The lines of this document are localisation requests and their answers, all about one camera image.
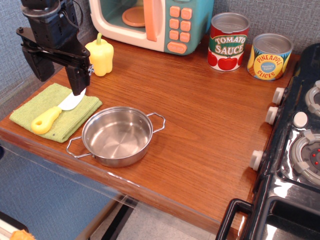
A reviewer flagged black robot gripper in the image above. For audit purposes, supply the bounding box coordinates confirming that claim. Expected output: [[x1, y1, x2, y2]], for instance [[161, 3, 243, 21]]
[[16, 0, 90, 96]]

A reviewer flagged yellow toy bell pepper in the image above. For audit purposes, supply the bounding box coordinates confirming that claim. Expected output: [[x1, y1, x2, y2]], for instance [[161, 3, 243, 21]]
[[85, 32, 114, 77]]

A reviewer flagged stainless steel pot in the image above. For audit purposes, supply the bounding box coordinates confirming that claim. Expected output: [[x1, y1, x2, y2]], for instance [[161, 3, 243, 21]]
[[66, 106, 166, 168]]

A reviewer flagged green folded cloth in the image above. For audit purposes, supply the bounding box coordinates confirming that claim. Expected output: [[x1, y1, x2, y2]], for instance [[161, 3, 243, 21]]
[[9, 83, 102, 143]]

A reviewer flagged toy microwave teal and cream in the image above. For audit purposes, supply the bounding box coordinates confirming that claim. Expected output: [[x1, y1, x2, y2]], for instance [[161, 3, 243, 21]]
[[89, 0, 214, 56]]

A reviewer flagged orange object bottom left corner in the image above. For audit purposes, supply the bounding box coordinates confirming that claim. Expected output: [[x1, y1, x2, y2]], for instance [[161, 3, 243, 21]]
[[9, 229, 35, 240]]

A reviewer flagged tomato sauce can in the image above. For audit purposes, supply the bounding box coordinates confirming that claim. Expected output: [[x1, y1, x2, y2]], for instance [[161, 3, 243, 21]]
[[207, 12, 250, 72]]

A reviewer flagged pineapple slices can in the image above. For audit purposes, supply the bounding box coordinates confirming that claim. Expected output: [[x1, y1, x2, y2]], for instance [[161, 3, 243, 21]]
[[247, 33, 294, 81]]

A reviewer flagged white stove knob bottom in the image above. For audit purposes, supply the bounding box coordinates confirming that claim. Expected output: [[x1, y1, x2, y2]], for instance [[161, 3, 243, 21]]
[[249, 150, 264, 172]]

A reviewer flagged white stove knob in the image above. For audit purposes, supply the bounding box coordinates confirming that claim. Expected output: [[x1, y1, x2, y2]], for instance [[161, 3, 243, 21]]
[[265, 106, 279, 125], [249, 150, 264, 172], [272, 87, 286, 105]]

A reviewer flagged white stove knob middle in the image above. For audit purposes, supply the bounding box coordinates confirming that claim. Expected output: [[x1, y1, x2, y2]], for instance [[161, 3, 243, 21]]
[[265, 106, 279, 125]]

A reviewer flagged white stove knob top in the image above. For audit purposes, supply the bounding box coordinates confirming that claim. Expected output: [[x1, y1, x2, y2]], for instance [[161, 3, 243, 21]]
[[272, 87, 286, 105]]

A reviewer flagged black toy stove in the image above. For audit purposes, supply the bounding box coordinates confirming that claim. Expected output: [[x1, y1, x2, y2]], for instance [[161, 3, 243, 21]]
[[216, 43, 320, 240]]

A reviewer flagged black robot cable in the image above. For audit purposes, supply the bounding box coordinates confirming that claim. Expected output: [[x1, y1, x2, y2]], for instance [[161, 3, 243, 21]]
[[59, 0, 85, 30]]

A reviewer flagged yellow handled toy knife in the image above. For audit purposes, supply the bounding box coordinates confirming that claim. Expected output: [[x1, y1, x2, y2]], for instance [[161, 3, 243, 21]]
[[31, 88, 87, 135]]

